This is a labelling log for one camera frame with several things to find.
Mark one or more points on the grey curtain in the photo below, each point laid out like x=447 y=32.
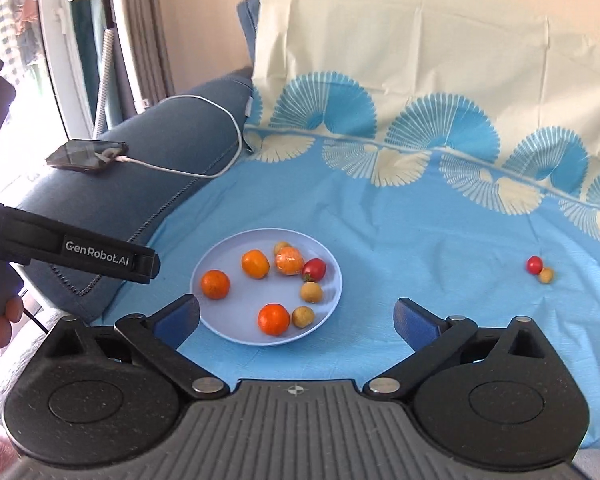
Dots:
x=152 y=30

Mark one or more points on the white window frame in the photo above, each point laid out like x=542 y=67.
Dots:
x=65 y=45

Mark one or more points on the light blue plate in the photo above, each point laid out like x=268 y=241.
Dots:
x=252 y=295

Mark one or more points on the brown longan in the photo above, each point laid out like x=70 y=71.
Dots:
x=281 y=247
x=546 y=275
x=311 y=292
x=303 y=317

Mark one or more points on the blue and cream printed blanket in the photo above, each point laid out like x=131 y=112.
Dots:
x=430 y=260

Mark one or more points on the red cherry tomato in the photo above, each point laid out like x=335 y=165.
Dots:
x=534 y=263
x=314 y=269

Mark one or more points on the blue sofa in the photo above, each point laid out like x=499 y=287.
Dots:
x=180 y=125

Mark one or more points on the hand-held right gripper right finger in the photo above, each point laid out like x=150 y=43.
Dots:
x=416 y=322

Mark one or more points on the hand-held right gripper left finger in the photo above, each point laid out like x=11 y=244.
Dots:
x=176 y=321

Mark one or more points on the small orange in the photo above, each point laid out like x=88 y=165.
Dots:
x=255 y=264
x=215 y=284
x=273 y=319

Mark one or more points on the black smartphone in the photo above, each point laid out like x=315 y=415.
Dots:
x=87 y=154

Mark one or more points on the plastic-wrapped orange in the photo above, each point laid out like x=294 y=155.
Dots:
x=289 y=261

